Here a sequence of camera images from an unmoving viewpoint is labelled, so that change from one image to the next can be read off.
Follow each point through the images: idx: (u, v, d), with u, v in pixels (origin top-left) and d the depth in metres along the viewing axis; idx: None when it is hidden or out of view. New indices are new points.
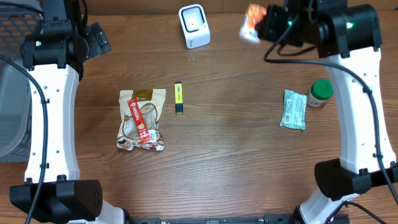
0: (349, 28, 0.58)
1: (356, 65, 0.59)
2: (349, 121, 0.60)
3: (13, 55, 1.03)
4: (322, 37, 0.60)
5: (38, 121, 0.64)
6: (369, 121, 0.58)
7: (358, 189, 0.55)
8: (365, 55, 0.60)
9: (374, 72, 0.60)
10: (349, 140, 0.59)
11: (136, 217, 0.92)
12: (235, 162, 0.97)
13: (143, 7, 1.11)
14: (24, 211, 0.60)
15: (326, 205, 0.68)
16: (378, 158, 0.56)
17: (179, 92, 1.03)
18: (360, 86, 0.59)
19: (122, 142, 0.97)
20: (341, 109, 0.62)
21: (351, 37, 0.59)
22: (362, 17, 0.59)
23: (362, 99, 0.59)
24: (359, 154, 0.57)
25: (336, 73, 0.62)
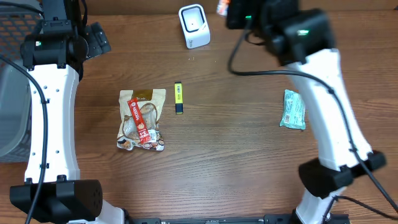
0: (303, 36, 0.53)
1: (316, 70, 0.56)
2: (319, 122, 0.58)
3: (13, 55, 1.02)
4: (278, 47, 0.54)
5: (38, 121, 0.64)
6: (338, 120, 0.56)
7: (341, 185, 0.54)
8: (323, 58, 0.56)
9: (336, 72, 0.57)
10: (325, 142, 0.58)
11: (136, 217, 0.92)
12: (235, 162, 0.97)
13: (143, 7, 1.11)
14: (24, 211, 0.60)
15: (318, 202, 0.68)
16: (354, 152, 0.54)
17: (179, 92, 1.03)
18: (324, 89, 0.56)
19: (122, 142, 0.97)
20: (312, 112, 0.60)
21: (305, 44, 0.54)
22: (313, 19, 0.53)
23: (329, 101, 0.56)
24: (336, 154, 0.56)
25: (299, 81, 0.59)
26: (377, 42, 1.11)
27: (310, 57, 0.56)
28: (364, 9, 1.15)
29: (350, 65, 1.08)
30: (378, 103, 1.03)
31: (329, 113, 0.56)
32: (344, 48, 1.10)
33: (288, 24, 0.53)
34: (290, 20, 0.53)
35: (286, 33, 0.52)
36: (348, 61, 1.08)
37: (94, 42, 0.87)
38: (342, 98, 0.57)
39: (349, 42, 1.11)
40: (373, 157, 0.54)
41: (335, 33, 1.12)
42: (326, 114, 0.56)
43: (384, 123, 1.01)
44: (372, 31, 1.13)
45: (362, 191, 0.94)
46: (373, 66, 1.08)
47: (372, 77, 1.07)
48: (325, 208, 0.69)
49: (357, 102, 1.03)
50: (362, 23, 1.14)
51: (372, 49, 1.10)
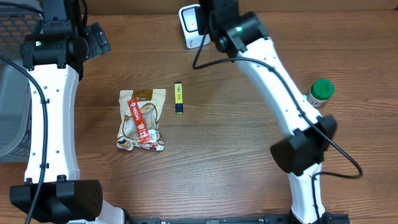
0: (240, 32, 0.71)
1: (254, 53, 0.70)
2: (269, 97, 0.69)
3: (13, 55, 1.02)
4: (222, 44, 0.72)
5: (39, 121, 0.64)
6: (282, 93, 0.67)
7: (298, 147, 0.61)
8: (259, 44, 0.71)
9: (272, 55, 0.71)
10: (278, 113, 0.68)
11: (136, 217, 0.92)
12: (235, 161, 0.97)
13: (143, 7, 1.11)
14: (24, 211, 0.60)
15: (300, 188, 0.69)
16: (303, 116, 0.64)
17: (179, 92, 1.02)
18: (265, 68, 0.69)
19: (122, 142, 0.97)
20: (263, 93, 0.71)
21: (244, 39, 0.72)
22: (247, 20, 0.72)
23: (272, 78, 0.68)
24: (288, 120, 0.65)
25: (245, 65, 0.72)
26: (377, 42, 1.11)
27: (249, 46, 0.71)
28: (364, 9, 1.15)
29: (350, 65, 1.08)
30: (378, 103, 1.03)
31: (273, 88, 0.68)
32: (344, 48, 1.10)
33: (228, 27, 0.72)
34: (229, 24, 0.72)
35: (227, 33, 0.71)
36: (348, 61, 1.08)
37: (94, 42, 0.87)
38: (283, 74, 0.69)
39: (349, 42, 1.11)
40: (321, 119, 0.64)
41: (335, 33, 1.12)
42: (272, 88, 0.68)
43: (384, 123, 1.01)
44: (372, 31, 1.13)
45: (362, 190, 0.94)
46: (374, 66, 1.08)
47: (372, 77, 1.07)
48: (310, 193, 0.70)
49: (357, 102, 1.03)
50: (362, 23, 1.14)
51: (372, 50, 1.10)
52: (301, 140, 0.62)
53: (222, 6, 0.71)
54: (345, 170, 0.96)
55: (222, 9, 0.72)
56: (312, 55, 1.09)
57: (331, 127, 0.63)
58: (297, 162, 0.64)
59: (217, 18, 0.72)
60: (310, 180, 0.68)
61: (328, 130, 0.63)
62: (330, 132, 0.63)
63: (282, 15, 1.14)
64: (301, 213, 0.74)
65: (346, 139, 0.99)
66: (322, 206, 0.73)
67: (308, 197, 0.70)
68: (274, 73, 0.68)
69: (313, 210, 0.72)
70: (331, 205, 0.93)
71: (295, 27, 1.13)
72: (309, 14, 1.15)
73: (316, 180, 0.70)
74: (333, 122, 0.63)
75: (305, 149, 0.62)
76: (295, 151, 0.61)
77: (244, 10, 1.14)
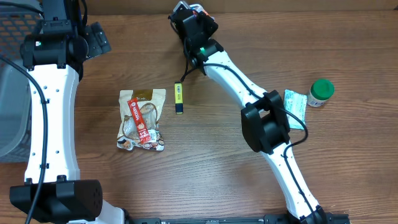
0: (203, 51, 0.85)
1: (212, 61, 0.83)
2: (229, 90, 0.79)
3: (13, 55, 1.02)
4: (193, 63, 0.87)
5: (39, 122, 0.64)
6: (236, 82, 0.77)
7: (248, 114, 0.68)
8: (216, 55, 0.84)
9: (226, 59, 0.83)
10: (237, 99, 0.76)
11: (136, 217, 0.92)
12: (235, 161, 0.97)
13: (143, 7, 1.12)
14: (24, 211, 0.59)
15: (279, 172, 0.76)
16: (251, 94, 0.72)
17: (179, 91, 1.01)
18: (221, 68, 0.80)
19: (122, 142, 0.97)
20: (227, 89, 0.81)
21: (208, 55, 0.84)
22: (209, 44, 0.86)
23: (227, 73, 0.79)
24: (242, 99, 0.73)
25: (209, 71, 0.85)
26: (377, 42, 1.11)
27: (211, 57, 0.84)
28: (364, 9, 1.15)
29: (350, 65, 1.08)
30: (378, 103, 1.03)
31: (229, 79, 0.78)
32: (345, 48, 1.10)
33: (196, 48, 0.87)
34: (197, 46, 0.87)
35: (196, 53, 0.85)
36: (349, 61, 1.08)
37: (94, 42, 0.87)
38: (237, 70, 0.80)
39: (349, 42, 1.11)
40: (267, 93, 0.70)
41: (335, 33, 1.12)
42: (228, 80, 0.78)
43: (384, 123, 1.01)
44: (372, 31, 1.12)
45: (362, 190, 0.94)
46: (374, 66, 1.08)
47: (372, 77, 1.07)
48: (291, 178, 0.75)
49: (357, 102, 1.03)
50: (361, 23, 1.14)
51: (372, 49, 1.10)
52: (254, 112, 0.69)
53: (193, 33, 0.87)
54: (345, 170, 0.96)
55: (194, 36, 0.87)
56: (313, 55, 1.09)
57: (277, 99, 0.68)
58: (258, 135, 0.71)
59: (189, 42, 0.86)
60: (283, 161, 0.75)
61: (275, 102, 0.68)
62: (280, 103, 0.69)
63: (282, 14, 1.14)
64: (293, 206, 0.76)
65: (346, 139, 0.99)
66: (314, 199, 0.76)
67: (291, 182, 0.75)
68: (228, 69, 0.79)
69: (304, 200, 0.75)
70: (331, 205, 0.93)
71: (295, 27, 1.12)
72: (310, 14, 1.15)
73: (291, 158, 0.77)
74: (277, 94, 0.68)
75: (258, 121, 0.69)
76: (247, 119, 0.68)
77: (244, 10, 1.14)
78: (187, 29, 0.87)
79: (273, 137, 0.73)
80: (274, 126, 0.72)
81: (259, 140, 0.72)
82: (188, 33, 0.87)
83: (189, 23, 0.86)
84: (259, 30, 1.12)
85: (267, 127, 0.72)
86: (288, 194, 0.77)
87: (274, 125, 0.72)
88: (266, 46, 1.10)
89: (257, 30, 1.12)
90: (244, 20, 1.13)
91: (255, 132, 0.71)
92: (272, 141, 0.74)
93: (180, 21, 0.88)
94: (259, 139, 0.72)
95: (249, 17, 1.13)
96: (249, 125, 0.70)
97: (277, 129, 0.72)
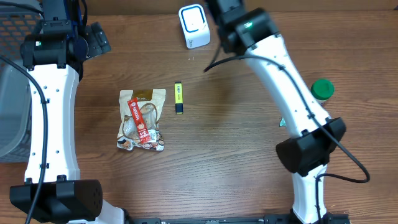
0: (249, 28, 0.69)
1: (264, 51, 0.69)
2: (278, 95, 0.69)
3: (13, 55, 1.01)
4: (231, 40, 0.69)
5: (39, 121, 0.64)
6: (292, 92, 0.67)
7: (305, 149, 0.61)
8: (270, 42, 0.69)
9: (283, 53, 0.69)
10: (286, 111, 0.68)
11: (136, 216, 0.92)
12: (235, 162, 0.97)
13: (143, 7, 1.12)
14: (24, 211, 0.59)
15: (304, 187, 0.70)
16: (312, 118, 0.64)
17: (179, 92, 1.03)
18: (275, 66, 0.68)
19: (122, 142, 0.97)
20: (274, 93, 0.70)
21: (254, 37, 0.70)
22: (256, 17, 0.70)
23: (282, 77, 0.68)
24: (295, 119, 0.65)
25: (255, 63, 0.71)
26: (377, 42, 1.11)
27: (259, 44, 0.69)
28: (364, 9, 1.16)
29: (350, 65, 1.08)
30: (378, 103, 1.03)
31: (282, 87, 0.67)
32: (344, 48, 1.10)
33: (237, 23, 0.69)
34: (239, 22, 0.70)
35: (237, 28, 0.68)
36: (348, 61, 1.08)
37: (94, 42, 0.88)
38: (294, 74, 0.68)
39: (349, 42, 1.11)
40: (331, 120, 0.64)
41: (335, 33, 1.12)
42: (281, 88, 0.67)
43: (384, 123, 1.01)
44: (372, 31, 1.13)
45: (363, 190, 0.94)
46: (374, 66, 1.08)
47: (372, 77, 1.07)
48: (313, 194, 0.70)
49: (357, 102, 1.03)
50: (361, 23, 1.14)
51: (372, 49, 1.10)
52: (309, 143, 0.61)
53: (230, 9, 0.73)
54: (346, 170, 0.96)
55: (231, 11, 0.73)
56: (313, 55, 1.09)
57: (341, 128, 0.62)
58: (303, 160, 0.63)
59: (225, 18, 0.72)
60: (313, 181, 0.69)
61: (337, 131, 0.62)
62: (339, 134, 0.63)
63: (281, 15, 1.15)
64: (303, 213, 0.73)
65: (346, 139, 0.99)
66: (324, 207, 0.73)
67: (310, 196, 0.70)
68: (284, 72, 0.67)
69: (315, 211, 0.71)
70: (331, 205, 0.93)
71: (295, 27, 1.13)
72: (309, 14, 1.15)
73: (321, 182, 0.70)
74: (342, 123, 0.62)
75: (311, 152, 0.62)
76: (302, 153, 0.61)
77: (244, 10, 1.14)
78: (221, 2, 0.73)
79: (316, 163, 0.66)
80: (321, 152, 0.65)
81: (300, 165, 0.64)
82: (222, 6, 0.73)
83: None
84: None
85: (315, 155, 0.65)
86: (302, 203, 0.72)
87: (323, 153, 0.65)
88: None
89: None
90: None
91: (303, 157, 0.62)
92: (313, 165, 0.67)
93: None
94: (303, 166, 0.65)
95: None
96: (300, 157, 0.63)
97: (323, 155, 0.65)
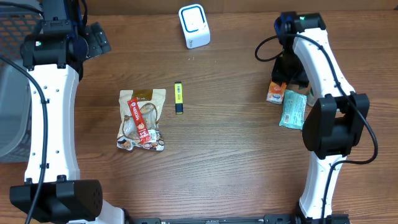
0: (301, 20, 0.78)
1: (310, 35, 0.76)
2: (312, 70, 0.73)
3: (13, 55, 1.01)
4: (285, 28, 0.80)
5: (38, 121, 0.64)
6: (325, 66, 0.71)
7: (324, 106, 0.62)
8: (315, 31, 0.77)
9: (324, 40, 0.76)
10: (316, 82, 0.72)
11: (136, 217, 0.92)
12: (236, 161, 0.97)
13: (143, 7, 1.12)
14: (25, 211, 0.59)
15: (317, 175, 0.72)
16: (337, 87, 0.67)
17: (179, 92, 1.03)
18: (315, 46, 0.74)
19: (122, 142, 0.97)
20: (308, 70, 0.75)
21: (305, 27, 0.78)
22: (311, 16, 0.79)
23: (319, 55, 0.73)
24: (323, 87, 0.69)
25: (298, 45, 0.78)
26: (377, 42, 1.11)
27: (308, 30, 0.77)
28: (364, 9, 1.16)
29: (351, 65, 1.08)
30: (377, 103, 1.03)
31: (318, 63, 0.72)
32: (344, 48, 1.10)
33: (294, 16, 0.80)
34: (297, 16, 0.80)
35: (293, 18, 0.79)
36: (349, 61, 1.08)
37: (94, 42, 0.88)
38: (331, 56, 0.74)
39: (349, 41, 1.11)
40: (355, 94, 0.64)
41: (335, 32, 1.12)
42: (316, 63, 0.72)
43: (384, 123, 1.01)
44: (372, 31, 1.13)
45: (362, 190, 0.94)
46: (374, 66, 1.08)
47: (372, 77, 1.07)
48: (324, 185, 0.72)
49: None
50: (361, 23, 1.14)
51: (372, 49, 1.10)
52: (331, 105, 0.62)
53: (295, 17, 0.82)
54: (346, 170, 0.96)
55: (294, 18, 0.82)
56: None
57: (364, 104, 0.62)
58: (322, 134, 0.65)
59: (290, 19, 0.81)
60: (328, 169, 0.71)
61: (360, 106, 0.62)
62: (362, 110, 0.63)
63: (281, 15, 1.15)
64: (307, 205, 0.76)
65: None
66: (330, 208, 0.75)
67: (321, 187, 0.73)
68: (323, 51, 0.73)
69: (320, 206, 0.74)
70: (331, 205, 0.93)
71: None
72: None
73: (336, 172, 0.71)
74: (367, 100, 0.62)
75: (331, 116, 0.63)
76: (322, 111, 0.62)
77: (244, 10, 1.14)
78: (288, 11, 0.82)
79: (336, 145, 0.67)
80: (343, 131, 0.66)
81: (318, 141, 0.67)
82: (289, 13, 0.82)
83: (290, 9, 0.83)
84: (259, 30, 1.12)
85: (336, 129, 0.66)
86: (310, 193, 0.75)
87: (344, 131, 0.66)
88: (266, 46, 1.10)
89: (257, 30, 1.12)
90: (244, 20, 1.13)
91: (321, 127, 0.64)
92: (332, 144, 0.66)
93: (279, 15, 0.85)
94: (321, 137, 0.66)
95: (249, 17, 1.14)
96: (319, 119, 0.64)
97: (346, 135, 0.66)
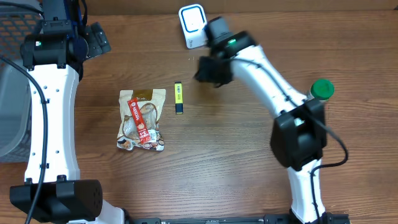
0: (232, 43, 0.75)
1: (245, 55, 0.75)
2: (259, 89, 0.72)
3: (13, 55, 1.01)
4: (219, 56, 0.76)
5: (38, 121, 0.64)
6: (270, 83, 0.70)
7: (283, 125, 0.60)
8: (250, 51, 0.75)
9: (260, 56, 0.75)
10: (267, 101, 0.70)
11: (136, 216, 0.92)
12: (235, 162, 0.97)
13: (143, 7, 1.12)
14: (25, 211, 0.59)
15: (300, 184, 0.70)
16: (288, 100, 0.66)
17: (179, 91, 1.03)
18: (253, 65, 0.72)
19: (122, 142, 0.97)
20: (257, 91, 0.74)
21: (238, 50, 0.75)
22: (240, 36, 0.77)
23: (260, 73, 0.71)
24: (275, 104, 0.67)
25: (239, 69, 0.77)
26: (377, 42, 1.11)
27: (241, 51, 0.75)
28: (365, 9, 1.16)
29: (351, 65, 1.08)
30: (378, 103, 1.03)
31: (262, 83, 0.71)
32: (344, 47, 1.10)
33: (224, 41, 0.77)
34: (226, 40, 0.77)
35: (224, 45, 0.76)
36: (349, 61, 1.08)
37: (94, 42, 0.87)
38: (271, 71, 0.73)
39: (349, 42, 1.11)
40: (306, 101, 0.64)
41: (335, 32, 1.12)
42: (261, 83, 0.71)
43: (384, 123, 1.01)
44: (372, 31, 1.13)
45: (363, 190, 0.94)
46: (374, 66, 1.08)
47: (372, 77, 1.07)
48: (310, 190, 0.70)
49: (357, 102, 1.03)
50: (361, 23, 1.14)
51: (372, 49, 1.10)
52: (289, 121, 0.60)
53: (222, 36, 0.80)
54: (346, 170, 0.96)
55: (222, 37, 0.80)
56: (312, 55, 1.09)
57: (319, 109, 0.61)
58: (291, 150, 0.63)
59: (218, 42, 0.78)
60: (308, 177, 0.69)
61: (317, 112, 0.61)
62: (320, 115, 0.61)
63: (281, 14, 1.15)
64: (301, 211, 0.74)
65: (346, 139, 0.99)
66: (322, 206, 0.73)
67: (307, 194, 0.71)
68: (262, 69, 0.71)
69: (313, 209, 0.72)
70: (331, 205, 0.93)
71: (295, 27, 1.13)
72: (310, 14, 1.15)
73: (316, 176, 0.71)
74: (320, 104, 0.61)
75: (293, 131, 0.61)
76: (282, 130, 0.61)
77: (244, 10, 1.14)
78: (214, 30, 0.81)
79: (308, 154, 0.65)
80: (309, 139, 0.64)
81: (290, 155, 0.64)
82: (214, 32, 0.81)
83: (216, 25, 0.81)
84: (259, 30, 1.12)
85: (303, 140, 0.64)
86: (300, 200, 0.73)
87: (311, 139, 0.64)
88: (266, 46, 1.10)
89: (257, 30, 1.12)
90: (244, 20, 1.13)
91: (288, 144, 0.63)
92: (304, 155, 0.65)
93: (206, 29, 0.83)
94: (291, 154, 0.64)
95: (249, 17, 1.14)
96: (283, 137, 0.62)
97: (313, 142, 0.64)
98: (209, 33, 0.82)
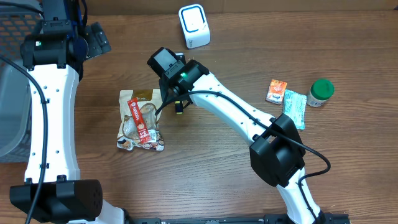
0: (185, 76, 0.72)
1: (201, 86, 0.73)
2: (226, 117, 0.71)
3: (13, 55, 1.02)
4: (175, 91, 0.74)
5: (38, 121, 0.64)
6: (234, 109, 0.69)
7: (260, 151, 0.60)
8: (204, 81, 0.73)
9: (216, 83, 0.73)
10: (237, 128, 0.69)
11: (136, 216, 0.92)
12: (235, 162, 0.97)
13: (143, 7, 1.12)
14: (25, 211, 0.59)
15: (291, 196, 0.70)
16: (257, 123, 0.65)
17: None
18: (212, 95, 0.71)
19: (122, 142, 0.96)
20: (224, 119, 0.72)
21: (192, 81, 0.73)
22: (190, 66, 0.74)
23: (222, 101, 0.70)
24: (245, 130, 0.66)
25: (199, 101, 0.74)
26: (377, 42, 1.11)
27: (196, 83, 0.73)
28: (364, 9, 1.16)
29: (351, 65, 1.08)
30: (378, 103, 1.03)
31: (227, 111, 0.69)
32: (344, 47, 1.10)
33: (175, 75, 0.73)
34: (176, 72, 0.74)
35: (176, 80, 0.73)
36: (349, 61, 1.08)
37: (94, 42, 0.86)
38: (232, 96, 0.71)
39: (349, 41, 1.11)
40: (275, 119, 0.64)
41: (335, 32, 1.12)
42: (226, 111, 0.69)
43: (384, 123, 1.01)
44: (372, 31, 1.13)
45: (363, 190, 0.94)
46: (374, 66, 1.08)
47: (372, 77, 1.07)
48: (301, 198, 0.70)
49: (357, 102, 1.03)
50: (360, 23, 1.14)
51: (372, 50, 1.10)
52: (263, 145, 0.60)
53: (171, 68, 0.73)
54: (346, 170, 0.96)
55: (171, 69, 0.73)
56: (312, 55, 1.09)
57: (286, 124, 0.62)
58: (273, 170, 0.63)
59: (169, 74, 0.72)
60: (297, 187, 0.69)
61: (286, 128, 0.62)
62: (290, 129, 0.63)
63: (281, 14, 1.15)
64: (298, 217, 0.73)
65: (346, 140, 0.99)
66: (316, 205, 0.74)
67: (300, 202, 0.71)
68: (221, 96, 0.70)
69: (309, 213, 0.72)
70: (331, 205, 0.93)
71: (295, 27, 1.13)
72: (310, 14, 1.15)
73: (304, 185, 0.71)
74: (286, 119, 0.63)
75: (271, 154, 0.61)
76: (260, 156, 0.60)
77: (244, 10, 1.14)
78: (160, 62, 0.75)
79: (290, 167, 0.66)
80: (286, 154, 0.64)
81: (275, 175, 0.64)
82: (161, 64, 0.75)
83: (161, 57, 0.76)
84: (259, 30, 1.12)
85: (282, 157, 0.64)
86: (294, 208, 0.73)
87: (289, 153, 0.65)
88: (265, 46, 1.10)
89: (257, 30, 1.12)
90: (244, 20, 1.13)
91: (270, 166, 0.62)
92: (286, 170, 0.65)
93: (152, 62, 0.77)
94: (275, 173, 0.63)
95: (249, 17, 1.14)
96: (263, 162, 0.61)
97: (291, 155, 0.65)
98: (157, 67, 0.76)
